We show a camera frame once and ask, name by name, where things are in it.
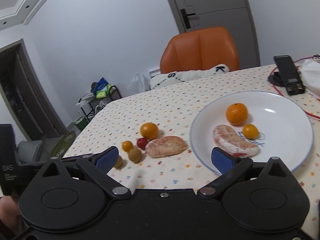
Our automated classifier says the brown kiwi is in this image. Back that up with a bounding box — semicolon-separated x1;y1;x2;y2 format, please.
128;148;142;163
114;155;123;169

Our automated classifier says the peeled pomelo segment long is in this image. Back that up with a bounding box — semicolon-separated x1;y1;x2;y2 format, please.
213;125;259;157

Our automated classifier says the small orange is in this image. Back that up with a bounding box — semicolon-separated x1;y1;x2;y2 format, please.
121;140;134;153
242;124;259;139

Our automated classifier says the red plum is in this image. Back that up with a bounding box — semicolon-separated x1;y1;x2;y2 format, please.
136;137;149;150

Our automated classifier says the large orange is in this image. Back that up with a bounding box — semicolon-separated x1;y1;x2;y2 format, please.
226;103;248;126
140;122;159;140

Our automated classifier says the peeled pomelo segment round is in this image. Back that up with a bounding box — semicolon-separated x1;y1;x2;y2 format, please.
145;136;188;158

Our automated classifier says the person left hand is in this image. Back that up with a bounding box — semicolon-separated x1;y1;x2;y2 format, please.
1;196;21;230

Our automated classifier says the black metal shelf rack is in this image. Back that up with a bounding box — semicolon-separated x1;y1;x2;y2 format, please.
76;84;122;122

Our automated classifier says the white plate blue rim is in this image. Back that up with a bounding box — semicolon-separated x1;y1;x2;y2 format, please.
189;91;314;173

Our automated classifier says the floral tablecloth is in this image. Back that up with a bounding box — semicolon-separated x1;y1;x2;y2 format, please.
66;65;319;238

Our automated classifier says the black phone on stand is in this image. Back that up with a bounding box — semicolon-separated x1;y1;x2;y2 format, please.
273;55;305;95

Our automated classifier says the white black fuzzy cushion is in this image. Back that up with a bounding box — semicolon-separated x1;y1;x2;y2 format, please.
149;64;230;90

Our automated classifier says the orange leather chair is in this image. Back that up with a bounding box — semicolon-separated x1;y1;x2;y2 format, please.
160;27;240;74

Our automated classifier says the white tissue paper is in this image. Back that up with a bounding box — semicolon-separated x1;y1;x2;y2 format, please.
300;60;320;99

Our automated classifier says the grey door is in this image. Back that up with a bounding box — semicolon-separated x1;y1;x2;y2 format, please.
168;0;260;69

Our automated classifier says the clear plastic bag by wall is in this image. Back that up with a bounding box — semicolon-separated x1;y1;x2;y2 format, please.
127;73;150;94

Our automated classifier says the red cable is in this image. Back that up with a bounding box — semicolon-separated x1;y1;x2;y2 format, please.
271;55;320;120

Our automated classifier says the black door handle lock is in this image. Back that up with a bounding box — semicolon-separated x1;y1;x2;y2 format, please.
180;8;196;29

